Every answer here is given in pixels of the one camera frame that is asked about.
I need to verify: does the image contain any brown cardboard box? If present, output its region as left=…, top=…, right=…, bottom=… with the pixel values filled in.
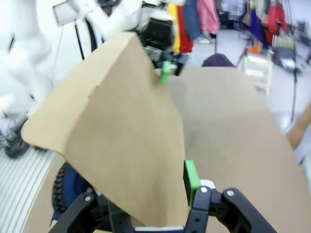
left=21, top=31, right=189, bottom=233

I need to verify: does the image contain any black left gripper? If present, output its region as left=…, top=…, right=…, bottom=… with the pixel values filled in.
left=145, top=46, right=190, bottom=85

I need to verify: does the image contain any grey sign panel on stand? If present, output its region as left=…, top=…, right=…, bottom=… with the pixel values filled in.
left=52, top=0, right=86, bottom=61

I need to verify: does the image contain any person's left hand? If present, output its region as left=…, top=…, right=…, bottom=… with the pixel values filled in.
left=286, top=103, right=311, bottom=149

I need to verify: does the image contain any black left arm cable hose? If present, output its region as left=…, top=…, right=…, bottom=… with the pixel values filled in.
left=85, top=19, right=98, bottom=53

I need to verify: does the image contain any yellow hanging garment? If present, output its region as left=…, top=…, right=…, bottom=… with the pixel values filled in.
left=167, top=2, right=182, bottom=55

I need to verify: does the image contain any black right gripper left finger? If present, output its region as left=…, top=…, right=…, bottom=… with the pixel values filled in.
left=50, top=191, right=133, bottom=233

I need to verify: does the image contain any navy blue zipper pouch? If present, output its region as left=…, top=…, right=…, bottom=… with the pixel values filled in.
left=52, top=162, right=113, bottom=233

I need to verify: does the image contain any red hanging garment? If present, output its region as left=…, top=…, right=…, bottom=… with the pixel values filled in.
left=178, top=4, right=195, bottom=53

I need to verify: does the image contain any dark purple cloth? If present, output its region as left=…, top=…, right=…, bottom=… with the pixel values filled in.
left=201, top=53, right=236, bottom=68

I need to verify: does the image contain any pink hanging garment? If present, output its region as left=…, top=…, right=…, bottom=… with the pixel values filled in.
left=196, top=0, right=221, bottom=36

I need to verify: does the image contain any black equipment case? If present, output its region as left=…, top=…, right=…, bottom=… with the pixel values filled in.
left=140, top=17, right=174, bottom=53

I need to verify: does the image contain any light wooden stool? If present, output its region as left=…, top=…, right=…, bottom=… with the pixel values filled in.
left=242, top=50, right=274, bottom=97

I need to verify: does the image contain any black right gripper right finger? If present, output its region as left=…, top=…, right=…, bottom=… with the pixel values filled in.
left=182, top=159, right=277, bottom=233

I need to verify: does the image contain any red hanging jacket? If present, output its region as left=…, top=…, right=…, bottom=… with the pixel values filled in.
left=266, top=0, right=289, bottom=46

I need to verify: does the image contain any blue denim hanging garment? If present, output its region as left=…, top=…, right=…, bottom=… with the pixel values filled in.
left=182, top=0, right=202, bottom=41

